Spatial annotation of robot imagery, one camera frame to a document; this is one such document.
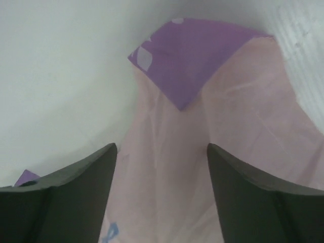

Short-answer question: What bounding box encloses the purple Elsa print pillowcase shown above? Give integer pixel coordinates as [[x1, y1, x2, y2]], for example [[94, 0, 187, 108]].
[[12, 17, 324, 243]]

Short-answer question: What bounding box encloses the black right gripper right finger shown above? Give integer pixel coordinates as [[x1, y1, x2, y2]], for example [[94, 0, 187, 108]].
[[207, 143, 323, 243]]

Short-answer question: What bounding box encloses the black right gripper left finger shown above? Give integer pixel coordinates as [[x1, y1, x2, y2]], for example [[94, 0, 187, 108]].
[[1, 143, 117, 243]]

